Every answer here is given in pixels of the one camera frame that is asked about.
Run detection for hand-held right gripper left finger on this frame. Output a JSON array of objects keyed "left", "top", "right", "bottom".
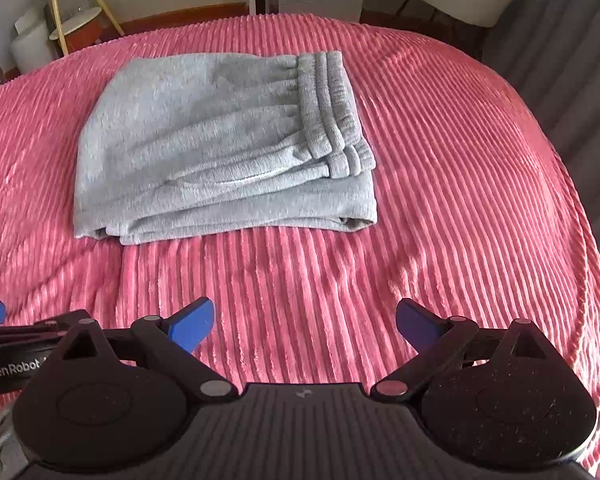
[{"left": 60, "top": 297, "right": 234, "bottom": 402}]

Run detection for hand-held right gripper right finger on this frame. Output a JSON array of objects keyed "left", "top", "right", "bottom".
[{"left": 371, "top": 298, "right": 548, "bottom": 402}]

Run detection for grey pants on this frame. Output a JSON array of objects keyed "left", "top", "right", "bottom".
[{"left": 72, "top": 50, "right": 379, "bottom": 246}]

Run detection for grey knit clothing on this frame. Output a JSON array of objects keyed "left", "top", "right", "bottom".
[{"left": 0, "top": 410, "right": 27, "bottom": 471}]

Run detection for pink ribbed blanket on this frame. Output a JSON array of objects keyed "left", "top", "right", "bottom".
[{"left": 0, "top": 22, "right": 600, "bottom": 480}]

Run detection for white cylindrical container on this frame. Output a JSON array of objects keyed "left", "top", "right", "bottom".
[{"left": 10, "top": 7, "right": 61, "bottom": 75}]

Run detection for gold-legged side table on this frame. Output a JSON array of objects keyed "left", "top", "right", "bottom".
[{"left": 27, "top": 0, "right": 126, "bottom": 56}]

